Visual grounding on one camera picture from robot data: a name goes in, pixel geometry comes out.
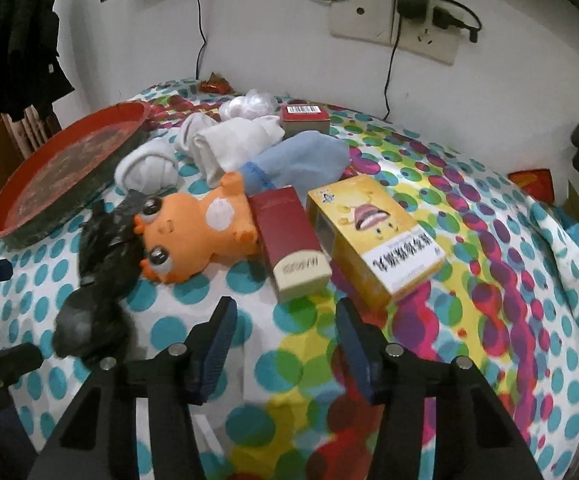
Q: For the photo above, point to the black plastic bag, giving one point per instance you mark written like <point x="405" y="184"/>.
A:
<point x="94" y="280"/>

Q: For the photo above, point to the black hanging jacket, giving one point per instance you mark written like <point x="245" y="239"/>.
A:
<point x="14" y="35"/>

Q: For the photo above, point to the cardboard box with red top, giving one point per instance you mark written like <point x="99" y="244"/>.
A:
<point x="304" y="115"/>

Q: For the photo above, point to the small white sock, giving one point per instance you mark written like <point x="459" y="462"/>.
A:
<point x="189" y="132"/>

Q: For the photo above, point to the orange big-eyed toy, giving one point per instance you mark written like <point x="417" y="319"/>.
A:
<point x="189" y="230"/>

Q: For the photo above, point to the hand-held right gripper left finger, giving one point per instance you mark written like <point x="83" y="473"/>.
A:
<point x="219" y="345"/>

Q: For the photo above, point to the clear plastic bag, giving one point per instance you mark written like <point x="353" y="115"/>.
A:
<point x="249" y="105"/>

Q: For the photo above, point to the red round tray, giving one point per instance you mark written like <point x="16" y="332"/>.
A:
<point x="69" y="160"/>

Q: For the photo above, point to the red packet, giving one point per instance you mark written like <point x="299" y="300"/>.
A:
<point x="534" y="182"/>

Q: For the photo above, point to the red candy wrapper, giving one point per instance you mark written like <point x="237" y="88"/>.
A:
<point x="214" y="85"/>

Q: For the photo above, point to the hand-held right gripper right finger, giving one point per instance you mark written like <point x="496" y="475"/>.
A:
<point x="352" y="345"/>

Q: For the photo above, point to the light blue sock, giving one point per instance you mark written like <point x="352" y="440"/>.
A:
<point x="299" y="160"/>

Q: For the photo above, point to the yellow cartoon box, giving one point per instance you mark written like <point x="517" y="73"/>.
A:
<point x="369" y="255"/>

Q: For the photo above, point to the polka dot tablecloth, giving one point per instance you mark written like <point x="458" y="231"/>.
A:
<point x="469" y="210"/>

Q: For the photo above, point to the beige wall socket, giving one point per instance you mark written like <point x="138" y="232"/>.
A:
<point x="364" y="20"/>

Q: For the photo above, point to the large white sock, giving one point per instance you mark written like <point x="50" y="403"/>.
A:
<point x="239" y="150"/>

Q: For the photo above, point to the black plug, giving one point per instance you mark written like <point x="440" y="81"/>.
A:
<point x="444" y="17"/>

